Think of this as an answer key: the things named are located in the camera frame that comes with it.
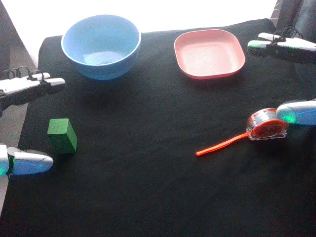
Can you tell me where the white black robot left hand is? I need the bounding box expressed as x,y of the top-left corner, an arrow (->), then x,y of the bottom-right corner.
0,68 -> 66,177

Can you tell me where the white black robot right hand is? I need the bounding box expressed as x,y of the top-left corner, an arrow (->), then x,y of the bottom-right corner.
247,26 -> 316,126

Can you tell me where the green block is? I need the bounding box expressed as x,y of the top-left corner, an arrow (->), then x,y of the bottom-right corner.
46,118 -> 78,155

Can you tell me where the clear orange tape measure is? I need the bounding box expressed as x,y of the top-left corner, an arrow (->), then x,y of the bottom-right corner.
195,107 -> 289,157

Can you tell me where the pink square plate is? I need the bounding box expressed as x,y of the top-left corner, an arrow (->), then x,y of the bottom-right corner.
173,29 -> 246,80

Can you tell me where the blue bowl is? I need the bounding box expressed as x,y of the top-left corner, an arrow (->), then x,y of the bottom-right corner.
61,14 -> 142,81

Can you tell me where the dark grey chair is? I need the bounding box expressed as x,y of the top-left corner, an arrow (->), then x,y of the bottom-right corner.
270,0 -> 316,44

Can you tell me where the black table cloth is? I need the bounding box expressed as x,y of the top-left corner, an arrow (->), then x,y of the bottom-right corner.
0,18 -> 316,237

